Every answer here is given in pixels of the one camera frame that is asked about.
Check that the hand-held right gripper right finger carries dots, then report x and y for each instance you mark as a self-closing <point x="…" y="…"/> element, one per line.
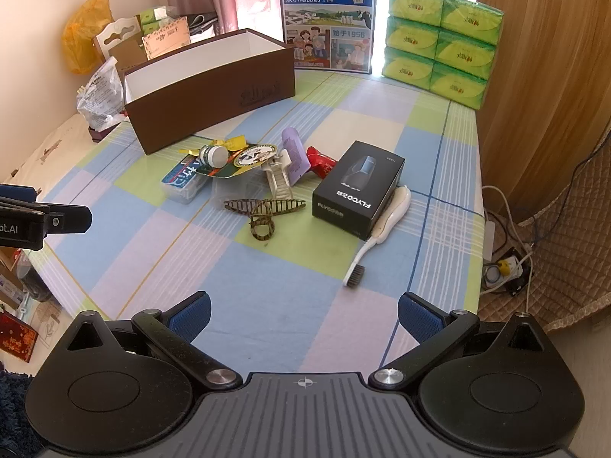
<point x="420" y="317"/>

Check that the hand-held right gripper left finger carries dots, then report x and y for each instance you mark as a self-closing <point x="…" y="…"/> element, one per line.
<point x="191" y="317"/>

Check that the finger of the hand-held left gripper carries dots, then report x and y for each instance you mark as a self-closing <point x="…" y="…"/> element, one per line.
<point x="69" y="219"/>
<point x="16" y="192"/>

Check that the white brush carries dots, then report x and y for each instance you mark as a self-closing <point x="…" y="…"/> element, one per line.
<point x="394" y="210"/>

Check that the blue label box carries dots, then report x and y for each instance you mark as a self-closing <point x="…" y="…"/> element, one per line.
<point x="184" y="179"/>

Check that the clear plastic box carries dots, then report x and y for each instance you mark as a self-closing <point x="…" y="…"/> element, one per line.
<point x="238" y="188"/>

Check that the black shaver box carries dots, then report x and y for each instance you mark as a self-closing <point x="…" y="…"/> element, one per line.
<point x="363" y="186"/>

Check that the tortoiseshell hair clip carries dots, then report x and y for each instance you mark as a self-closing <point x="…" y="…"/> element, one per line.
<point x="281" y="206"/>

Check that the white jar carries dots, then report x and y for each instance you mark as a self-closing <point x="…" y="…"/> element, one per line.
<point x="215" y="156"/>

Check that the green printed card pack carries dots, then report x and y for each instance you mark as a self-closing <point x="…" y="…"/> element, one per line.
<point x="250" y="157"/>

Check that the yellow snack packet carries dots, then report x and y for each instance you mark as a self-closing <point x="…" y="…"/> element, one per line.
<point x="231" y="144"/>

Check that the red packet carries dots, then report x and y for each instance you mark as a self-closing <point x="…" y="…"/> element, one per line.
<point x="322" y="162"/>

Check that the brown storage box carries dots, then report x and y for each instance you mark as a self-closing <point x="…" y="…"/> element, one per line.
<point x="215" y="100"/>

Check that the checkered cloth desktop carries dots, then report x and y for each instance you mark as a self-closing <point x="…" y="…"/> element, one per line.
<point x="286" y="272"/>

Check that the cream printed cloth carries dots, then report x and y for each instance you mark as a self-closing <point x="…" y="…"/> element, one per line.
<point x="43" y="152"/>

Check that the purple box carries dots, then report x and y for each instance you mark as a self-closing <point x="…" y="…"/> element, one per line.
<point x="102" y="136"/>

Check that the power strip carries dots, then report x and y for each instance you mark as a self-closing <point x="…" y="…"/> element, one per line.
<point x="503" y="272"/>

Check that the red printed box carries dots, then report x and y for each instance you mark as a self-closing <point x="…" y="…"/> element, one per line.
<point x="16" y="338"/>

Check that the printed plastic bag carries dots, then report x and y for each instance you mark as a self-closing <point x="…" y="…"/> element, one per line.
<point x="100" y="100"/>

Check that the orange plastic bag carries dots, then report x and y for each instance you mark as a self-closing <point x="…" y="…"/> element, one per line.
<point x="81" y="38"/>

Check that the dark blue rug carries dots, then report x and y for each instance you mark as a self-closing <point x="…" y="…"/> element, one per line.
<point x="12" y="405"/>

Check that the white cut-out carton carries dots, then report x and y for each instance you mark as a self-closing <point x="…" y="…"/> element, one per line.
<point x="117" y="31"/>

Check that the cardboard box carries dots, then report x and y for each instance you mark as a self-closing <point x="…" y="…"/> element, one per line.
<point x="164" y="38"/>

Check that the green tissue box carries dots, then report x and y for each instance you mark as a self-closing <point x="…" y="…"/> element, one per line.
<point x="152" y="27"/>
<point x="152" y="14"/>

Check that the stack of green tissue packets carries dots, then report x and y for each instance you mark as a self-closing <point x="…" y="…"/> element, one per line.
<point x="439" y="47"/>

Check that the wooden door panel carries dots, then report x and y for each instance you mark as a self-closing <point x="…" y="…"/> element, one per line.
<point x="539" y="57"/>

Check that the blue milk carton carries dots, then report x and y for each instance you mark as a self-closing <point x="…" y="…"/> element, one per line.
<point x="329" y="24"/>

